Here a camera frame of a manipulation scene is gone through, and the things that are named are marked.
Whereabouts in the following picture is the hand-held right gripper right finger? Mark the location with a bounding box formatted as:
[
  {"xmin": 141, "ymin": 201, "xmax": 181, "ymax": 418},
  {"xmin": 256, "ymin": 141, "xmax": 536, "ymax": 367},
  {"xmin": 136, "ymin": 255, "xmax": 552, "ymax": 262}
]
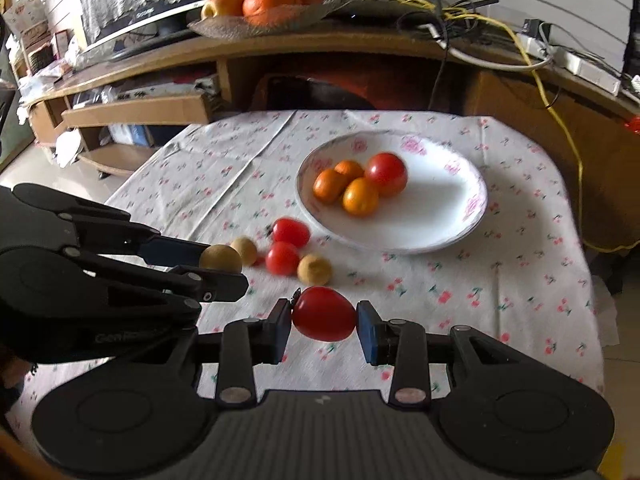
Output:
[{"xmin": 356, "ymin": 300, "xmax": 562, "ymax": 407}]

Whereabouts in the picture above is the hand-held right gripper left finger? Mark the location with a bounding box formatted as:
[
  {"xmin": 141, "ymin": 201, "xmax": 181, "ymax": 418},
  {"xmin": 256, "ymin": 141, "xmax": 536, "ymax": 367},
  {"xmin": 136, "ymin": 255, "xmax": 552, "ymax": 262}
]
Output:
[{"xmin": 192, "ymin": 298, "xmax": 294, "ymax": 407}]

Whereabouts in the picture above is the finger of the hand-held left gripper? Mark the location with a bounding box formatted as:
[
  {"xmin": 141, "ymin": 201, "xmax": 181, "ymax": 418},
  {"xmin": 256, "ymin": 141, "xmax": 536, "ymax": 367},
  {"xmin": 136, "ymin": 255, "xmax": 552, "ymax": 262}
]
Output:
[
  {"xmin": 60, "ymin": 246, "xmax": 250, "ymax": 330},
  {"xmin": 11, "ymin": 183, "xmax": 212, "ymax": 267}
]

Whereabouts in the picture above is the large brown longan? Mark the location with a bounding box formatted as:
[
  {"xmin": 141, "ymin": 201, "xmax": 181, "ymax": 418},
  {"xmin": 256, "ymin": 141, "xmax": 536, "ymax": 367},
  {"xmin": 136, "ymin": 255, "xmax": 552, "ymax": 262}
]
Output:
[{"xmin": 199, "ymin": 244, "xmax": 243, "ymax": 275}]

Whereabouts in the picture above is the medium red tomato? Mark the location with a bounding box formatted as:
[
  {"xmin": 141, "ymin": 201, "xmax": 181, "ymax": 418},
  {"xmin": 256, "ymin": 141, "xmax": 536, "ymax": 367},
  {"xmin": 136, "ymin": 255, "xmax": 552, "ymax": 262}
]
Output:
[{"xmin": 291, "ymin": 286, "xmax": 357, "ymax": 343}]

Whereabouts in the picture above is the small red tomato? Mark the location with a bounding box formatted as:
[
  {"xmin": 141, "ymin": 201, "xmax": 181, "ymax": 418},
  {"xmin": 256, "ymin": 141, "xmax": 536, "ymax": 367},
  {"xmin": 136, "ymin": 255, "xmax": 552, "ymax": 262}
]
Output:
[
  {"xmin": 272, "ymin": 218, "xmax": 311, "ymax": 248},
  {"xmin": 265, "ymin": 241, "xmax": 301, "ymax": 277}
]

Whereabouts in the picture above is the small mandarin orange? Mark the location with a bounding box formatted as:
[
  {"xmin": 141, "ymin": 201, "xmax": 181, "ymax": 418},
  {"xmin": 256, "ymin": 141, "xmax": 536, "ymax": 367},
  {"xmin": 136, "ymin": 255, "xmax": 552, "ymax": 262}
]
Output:
[
  {"xmin": 313, "ymin": 168, "xmax": 349, "ymax": 205},
  {"xmin": 342, "ymin": 177, "xmax": 380, "ymax": 218},
  {"xmin": 334, "ymin": 160, "xmax": 366, "ymax": 183}
]

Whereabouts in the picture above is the white plate with pink flowers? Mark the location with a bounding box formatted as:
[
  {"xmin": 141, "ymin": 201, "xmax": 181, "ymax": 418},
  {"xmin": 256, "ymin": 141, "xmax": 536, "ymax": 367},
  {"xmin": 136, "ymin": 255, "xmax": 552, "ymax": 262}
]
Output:
[{"xmin": 297, "ymin": 130, "xmax": 489, "ymax": 256}]

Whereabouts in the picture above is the large red-orange tomato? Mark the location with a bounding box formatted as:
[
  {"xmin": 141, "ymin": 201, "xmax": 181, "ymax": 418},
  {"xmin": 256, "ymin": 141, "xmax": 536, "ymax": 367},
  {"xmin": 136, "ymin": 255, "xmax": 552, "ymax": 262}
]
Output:
[{"xmin": 364, "ymin": 152, "xmax": 408, "ymax": 198}]

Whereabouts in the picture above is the cherry-print tablecloth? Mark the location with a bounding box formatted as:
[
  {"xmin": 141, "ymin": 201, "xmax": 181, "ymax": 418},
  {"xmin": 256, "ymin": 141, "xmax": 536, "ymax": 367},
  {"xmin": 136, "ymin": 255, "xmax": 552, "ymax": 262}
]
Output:
[{"xmin": 7, "ymin": 109, "xmax": 607, "ymax": 443}]

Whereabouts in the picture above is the white plastic bag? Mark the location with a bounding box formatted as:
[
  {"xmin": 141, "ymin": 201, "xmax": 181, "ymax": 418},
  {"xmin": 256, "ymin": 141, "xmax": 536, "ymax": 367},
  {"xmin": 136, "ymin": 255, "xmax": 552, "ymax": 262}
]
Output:
[{"xmin": 55, "ymin": 130, "xmax": 83, "ymax": 168}]

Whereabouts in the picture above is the glass fruit dish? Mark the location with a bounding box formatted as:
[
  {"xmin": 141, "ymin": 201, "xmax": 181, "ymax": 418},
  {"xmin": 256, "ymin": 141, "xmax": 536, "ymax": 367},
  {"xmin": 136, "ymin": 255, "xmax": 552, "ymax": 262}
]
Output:
[{"xmin": 187, "ymin": 0, "xmax": 338, "ymax": 38}]

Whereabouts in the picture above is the black television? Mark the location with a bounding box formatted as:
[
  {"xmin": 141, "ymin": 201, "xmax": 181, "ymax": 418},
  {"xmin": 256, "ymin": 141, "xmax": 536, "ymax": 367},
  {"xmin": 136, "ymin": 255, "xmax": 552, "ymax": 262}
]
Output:
[{"xmin": 75, "ymin": 0, "xmax": 231, "ymax": 61}]

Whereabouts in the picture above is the yellow apple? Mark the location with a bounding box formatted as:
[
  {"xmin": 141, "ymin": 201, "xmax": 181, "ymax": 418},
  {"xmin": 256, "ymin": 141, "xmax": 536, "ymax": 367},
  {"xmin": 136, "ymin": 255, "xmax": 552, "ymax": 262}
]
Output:
[{"xmin": 201, "ymin": 0, "xmax": 247, "ymax": 18}]

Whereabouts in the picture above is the printed cardboard box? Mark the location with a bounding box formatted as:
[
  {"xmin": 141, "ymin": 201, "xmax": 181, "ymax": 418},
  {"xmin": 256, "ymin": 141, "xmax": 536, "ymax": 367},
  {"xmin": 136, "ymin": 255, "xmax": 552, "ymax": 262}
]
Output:
[{"xmin": 2, "ymin": 0, "xmax": 51, "ymax": 41}]

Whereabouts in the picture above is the wooden television stand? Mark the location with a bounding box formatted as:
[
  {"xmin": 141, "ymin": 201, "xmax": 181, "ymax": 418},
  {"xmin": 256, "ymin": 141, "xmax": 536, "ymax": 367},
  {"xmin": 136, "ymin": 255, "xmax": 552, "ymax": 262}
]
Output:
[{"xmin": 22, "ymin": 7, "xmax": 640, "ymax": 231}]

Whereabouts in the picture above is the black router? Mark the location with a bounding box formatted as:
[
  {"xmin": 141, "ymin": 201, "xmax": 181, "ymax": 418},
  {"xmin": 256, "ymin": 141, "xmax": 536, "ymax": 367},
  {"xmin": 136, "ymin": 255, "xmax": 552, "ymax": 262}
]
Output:
[{"xmin": 345, "ymin": 2, "xmax": 416, "ymax": 23}]

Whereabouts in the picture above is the white power strip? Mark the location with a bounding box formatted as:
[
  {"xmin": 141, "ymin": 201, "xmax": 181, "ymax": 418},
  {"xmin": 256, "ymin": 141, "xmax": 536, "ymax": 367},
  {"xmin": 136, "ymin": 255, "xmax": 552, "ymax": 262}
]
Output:
[
  {"xmin": 517, "ymin": 32, "xmax": 557, "ymax": 57},
  {"xmin": 554, "ymin": 49, "xmax": 623, "ymax": 93}
]

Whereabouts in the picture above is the white ribbed panel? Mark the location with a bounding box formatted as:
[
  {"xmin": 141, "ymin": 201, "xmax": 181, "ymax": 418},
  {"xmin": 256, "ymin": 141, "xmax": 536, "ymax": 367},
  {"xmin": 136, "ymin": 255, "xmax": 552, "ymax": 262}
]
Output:
[{"xmin": 492, "ymin": 0, "xmax": 633, "ymax": 73}]

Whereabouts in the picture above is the yellow cable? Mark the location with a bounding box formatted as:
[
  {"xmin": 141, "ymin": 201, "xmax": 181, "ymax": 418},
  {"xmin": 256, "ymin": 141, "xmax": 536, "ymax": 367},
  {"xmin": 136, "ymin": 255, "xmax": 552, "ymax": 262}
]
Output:
[{"xmin": 365, "ymin": 0, "xmax": 640, "ymax": 253}]

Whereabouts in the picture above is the black cable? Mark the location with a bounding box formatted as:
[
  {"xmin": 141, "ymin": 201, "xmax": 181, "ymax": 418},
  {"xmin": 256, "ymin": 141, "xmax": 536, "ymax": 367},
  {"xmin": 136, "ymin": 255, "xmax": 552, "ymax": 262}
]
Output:
[{"xmin": 427, "ymin": 10, "xmax": 451, "ymax": 111}]

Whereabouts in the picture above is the white cable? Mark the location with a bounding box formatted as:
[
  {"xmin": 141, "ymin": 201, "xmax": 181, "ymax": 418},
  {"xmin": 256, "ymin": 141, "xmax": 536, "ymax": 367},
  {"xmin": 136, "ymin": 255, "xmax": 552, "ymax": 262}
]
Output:
[{"xmin": 420, "ymin": 22, "xmax": 556, "ymax": 70}]

